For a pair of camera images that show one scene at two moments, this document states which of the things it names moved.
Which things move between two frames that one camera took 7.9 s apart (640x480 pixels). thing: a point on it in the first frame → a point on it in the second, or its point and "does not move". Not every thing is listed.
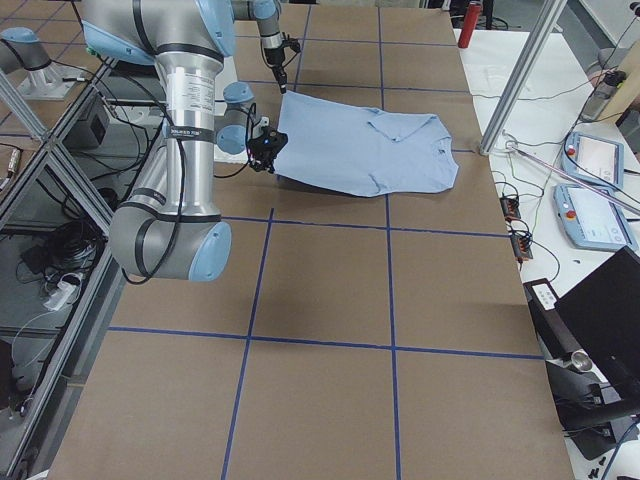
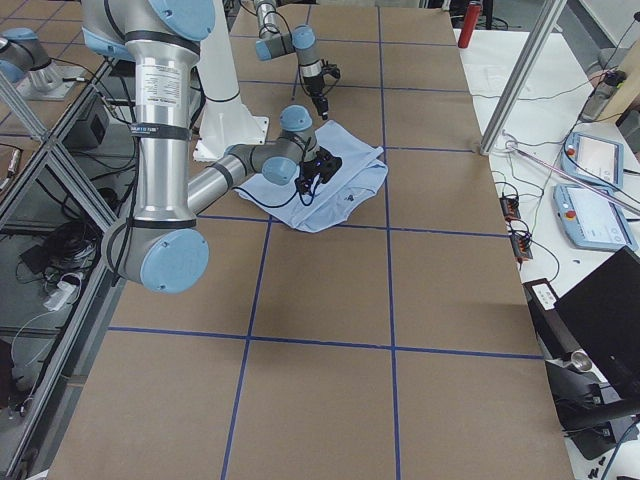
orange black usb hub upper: [510, 207] does not move
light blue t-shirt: [364, 151] → [328, 204]
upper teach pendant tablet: [594, 159] does not move
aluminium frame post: [542, 30] does not move
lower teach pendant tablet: [593, 222] does not move
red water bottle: [474, 10] does not move
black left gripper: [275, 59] → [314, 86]
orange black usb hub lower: [521, 247] does not move
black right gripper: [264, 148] → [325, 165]
